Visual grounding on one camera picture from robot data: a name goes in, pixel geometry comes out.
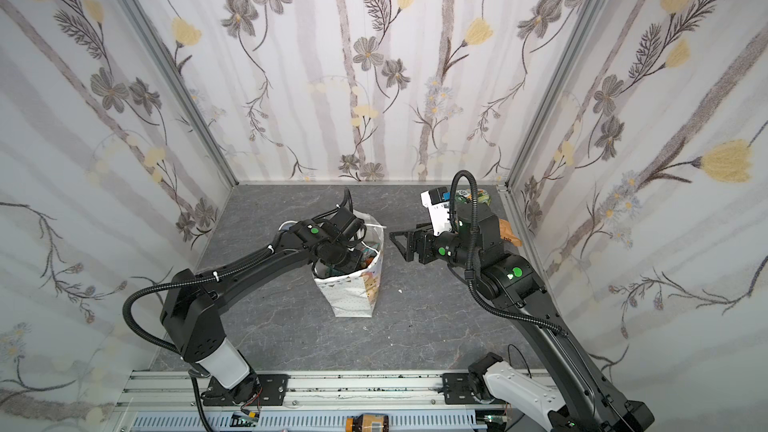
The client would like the teal Fox's candy bag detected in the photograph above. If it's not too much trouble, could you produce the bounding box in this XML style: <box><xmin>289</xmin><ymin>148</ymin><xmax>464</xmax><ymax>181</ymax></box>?
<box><xmin>358</xmin><ymin>242</ymin><xmax>379</xmax><ymax>270</ymax></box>

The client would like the white patterned paper bag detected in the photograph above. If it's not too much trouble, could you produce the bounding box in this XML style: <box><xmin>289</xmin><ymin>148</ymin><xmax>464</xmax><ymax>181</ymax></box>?
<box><xmin>310</xmin><ymin>211</ymin><xmax>385</xmax><ymax>318</ymax></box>

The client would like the green Fox's candy bag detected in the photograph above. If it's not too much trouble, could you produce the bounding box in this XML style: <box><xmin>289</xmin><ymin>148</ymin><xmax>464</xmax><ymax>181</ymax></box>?
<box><xmin>454</xmin><ymin>188</ymin><xmax>492</xmax><ymax>206</ymax></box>

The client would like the orange snack bag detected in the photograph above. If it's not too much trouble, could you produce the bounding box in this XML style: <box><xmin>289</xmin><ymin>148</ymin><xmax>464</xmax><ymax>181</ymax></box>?
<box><xmin>499</xmin><ymin>219</ymin><xmax>523</xmax><ymax>248</ymax></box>

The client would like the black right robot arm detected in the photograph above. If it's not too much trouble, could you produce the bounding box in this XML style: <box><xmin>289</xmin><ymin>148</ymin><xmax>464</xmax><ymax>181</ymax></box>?
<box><xmin>389</xmin><ymin>170</ymin><xmax>655</xmax><ymax>431</ymax></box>

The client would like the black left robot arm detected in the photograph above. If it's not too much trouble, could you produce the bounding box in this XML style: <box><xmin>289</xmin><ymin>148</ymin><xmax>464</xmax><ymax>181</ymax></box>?
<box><xmin>122</xmin><ymin>190</ymin><xmax>366</xmax><ymax>406</ymax></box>

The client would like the orange black device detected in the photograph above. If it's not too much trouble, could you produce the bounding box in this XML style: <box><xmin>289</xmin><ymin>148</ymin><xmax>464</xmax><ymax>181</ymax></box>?
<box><xmin>345</xmin><ymin>413</ymin><xmax>390</xmax><ymax>432</ymax></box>

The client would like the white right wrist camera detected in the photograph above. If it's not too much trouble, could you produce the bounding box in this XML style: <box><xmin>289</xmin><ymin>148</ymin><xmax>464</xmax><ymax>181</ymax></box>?
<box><xmin>421</xmin><ymin>186</ymin><xmax>453</xmax><ymax>236</ymax></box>

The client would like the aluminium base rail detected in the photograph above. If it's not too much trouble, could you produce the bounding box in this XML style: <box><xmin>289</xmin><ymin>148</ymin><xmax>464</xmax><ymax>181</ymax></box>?
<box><xmin>105</xmin><ymin>362</ymin><xmax>565</xmax><ymax>431</ymax></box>

